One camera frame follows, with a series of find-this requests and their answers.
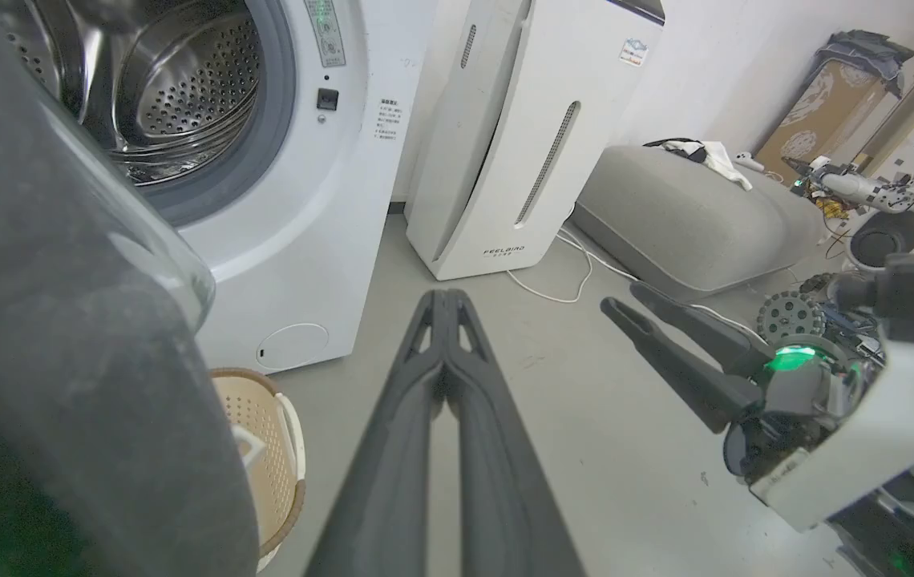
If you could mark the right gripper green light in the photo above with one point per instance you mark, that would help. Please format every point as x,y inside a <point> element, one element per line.
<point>798,393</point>

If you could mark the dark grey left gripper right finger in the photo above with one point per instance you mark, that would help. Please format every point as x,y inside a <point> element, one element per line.
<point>497,481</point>

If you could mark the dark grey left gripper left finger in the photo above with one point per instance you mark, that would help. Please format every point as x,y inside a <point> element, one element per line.
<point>393,465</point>

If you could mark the dark washing machine door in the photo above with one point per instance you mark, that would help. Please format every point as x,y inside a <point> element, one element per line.
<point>40,336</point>

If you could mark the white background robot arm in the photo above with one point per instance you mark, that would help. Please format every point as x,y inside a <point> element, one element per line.
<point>890,188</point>

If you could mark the white washing machine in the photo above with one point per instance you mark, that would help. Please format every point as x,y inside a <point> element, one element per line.
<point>305,200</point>

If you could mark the grey mecanum wheel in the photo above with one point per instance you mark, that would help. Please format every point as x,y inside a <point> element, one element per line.
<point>790,314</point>

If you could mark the grey sofa cushion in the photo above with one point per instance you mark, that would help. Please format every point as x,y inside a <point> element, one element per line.
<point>689,220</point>

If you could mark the beige laundry basket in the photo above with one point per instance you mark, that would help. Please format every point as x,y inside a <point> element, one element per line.
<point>264,449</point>

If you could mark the white cloth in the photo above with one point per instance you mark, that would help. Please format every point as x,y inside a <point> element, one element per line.
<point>717,156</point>

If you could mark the small white controller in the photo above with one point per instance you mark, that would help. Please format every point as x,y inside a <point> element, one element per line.
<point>750,163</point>

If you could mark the white round bin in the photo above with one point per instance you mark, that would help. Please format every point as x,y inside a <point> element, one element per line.
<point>890,236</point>

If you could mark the white air purifier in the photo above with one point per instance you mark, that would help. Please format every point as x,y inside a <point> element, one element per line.
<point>505,136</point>

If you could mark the brown cardboard box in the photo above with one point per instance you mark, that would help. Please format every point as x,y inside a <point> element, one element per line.
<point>826,112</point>

